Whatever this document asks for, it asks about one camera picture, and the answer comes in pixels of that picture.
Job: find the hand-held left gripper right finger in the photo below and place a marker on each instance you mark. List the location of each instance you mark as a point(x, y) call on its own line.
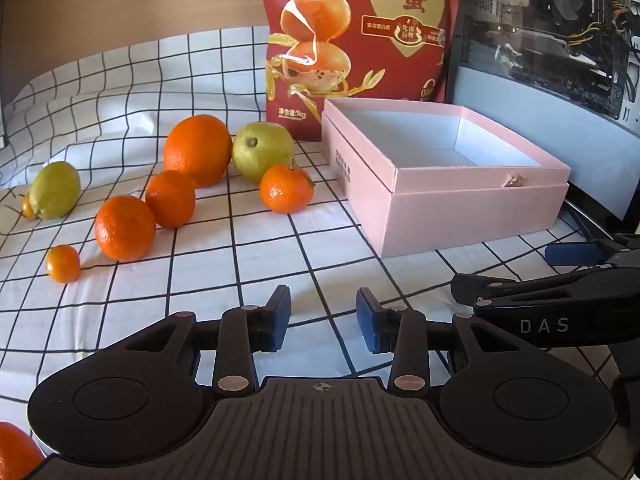
point(367, 320)

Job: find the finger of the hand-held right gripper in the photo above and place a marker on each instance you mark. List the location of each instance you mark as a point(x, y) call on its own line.
point(570, 254)
point(515, 294)

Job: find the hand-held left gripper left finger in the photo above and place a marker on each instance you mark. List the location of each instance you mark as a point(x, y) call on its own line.
point(280, 317)

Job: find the pink gift box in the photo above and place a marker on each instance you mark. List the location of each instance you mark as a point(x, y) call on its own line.
point(450, 215)

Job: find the stemmed orange mandarin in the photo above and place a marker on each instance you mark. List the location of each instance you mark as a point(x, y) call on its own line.
point(285, 190)

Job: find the medium orange mandarin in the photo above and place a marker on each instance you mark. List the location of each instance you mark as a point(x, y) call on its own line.
point(12, 452)
point(125, 227)
point(170, 200)

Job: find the green pear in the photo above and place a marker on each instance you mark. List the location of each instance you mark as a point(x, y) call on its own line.
point(260, 152)

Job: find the large orange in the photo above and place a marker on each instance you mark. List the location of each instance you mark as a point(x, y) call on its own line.
point(197, 150)

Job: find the green lemon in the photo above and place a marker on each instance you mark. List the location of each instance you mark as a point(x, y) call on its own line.
point(55, 190)

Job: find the white black checked tablecloth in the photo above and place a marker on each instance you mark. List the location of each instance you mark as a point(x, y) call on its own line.
point(260, 260)

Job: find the small orange kumquat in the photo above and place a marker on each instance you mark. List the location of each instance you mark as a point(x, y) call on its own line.
point(27, 209)
point(63, 263)

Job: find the black monitor on right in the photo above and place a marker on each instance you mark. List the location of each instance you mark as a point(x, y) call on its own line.
point(550, 20)

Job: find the red printed snack bag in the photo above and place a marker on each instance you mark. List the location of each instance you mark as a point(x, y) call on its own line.
point(350, 35)

